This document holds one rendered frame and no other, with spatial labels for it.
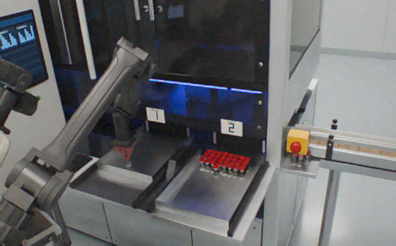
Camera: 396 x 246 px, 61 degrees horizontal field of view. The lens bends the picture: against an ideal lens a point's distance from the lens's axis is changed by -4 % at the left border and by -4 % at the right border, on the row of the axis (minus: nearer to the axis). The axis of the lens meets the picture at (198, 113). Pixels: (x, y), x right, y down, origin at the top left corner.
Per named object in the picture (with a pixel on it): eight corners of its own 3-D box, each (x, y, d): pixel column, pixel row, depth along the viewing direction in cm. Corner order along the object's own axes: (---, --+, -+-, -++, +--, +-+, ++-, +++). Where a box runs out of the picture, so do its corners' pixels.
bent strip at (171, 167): (170, 172, 134) (169, 159, 132) (177, 173, 133) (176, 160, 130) (151, 194, 123) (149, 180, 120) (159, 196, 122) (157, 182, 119)
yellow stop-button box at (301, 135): (290, 142, 133) (291, 126, 130) (309, 145, 131) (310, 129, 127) (286, 152, 127) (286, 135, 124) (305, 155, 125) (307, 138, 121)
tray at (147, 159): (144, 130, 166) (143, 124, 164) (193, 140, 155) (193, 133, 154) (97, 169, 139) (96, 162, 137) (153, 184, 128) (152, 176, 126)
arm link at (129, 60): (125, 20, 81) (161, 43, 82) (123, 47, 94) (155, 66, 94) (-1, 186, 65) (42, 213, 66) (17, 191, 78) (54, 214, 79)
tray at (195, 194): (199, 156, 143) (199, 149, 142) (261, 170, 132) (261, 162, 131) (155, 208, 116) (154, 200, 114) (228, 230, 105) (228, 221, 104)
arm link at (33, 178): (-3, 203, 64) (20, 218, 65) (28, 159, 67) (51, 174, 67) (13, 201, 73) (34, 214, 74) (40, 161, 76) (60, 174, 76)
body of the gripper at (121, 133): (137, 134, 138) (134, 118, 135) (128, 148, 129) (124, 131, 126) (121, 133, 139) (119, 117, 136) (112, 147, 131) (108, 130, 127)
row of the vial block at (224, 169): (201, 167, 136) (200, 157, 134) (245, 177, 128) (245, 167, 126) (199, 170, 134) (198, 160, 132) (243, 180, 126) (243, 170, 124)
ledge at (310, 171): (289, 153, 144) (289, 150, 143) (321, 159, 139) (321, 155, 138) (281, 172, 133) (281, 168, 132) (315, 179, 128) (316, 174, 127)
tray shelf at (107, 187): (136, 132, 169) (135, 129, 168) (281, 160, 140) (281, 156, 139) (65, 190, 130) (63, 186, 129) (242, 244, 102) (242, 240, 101)
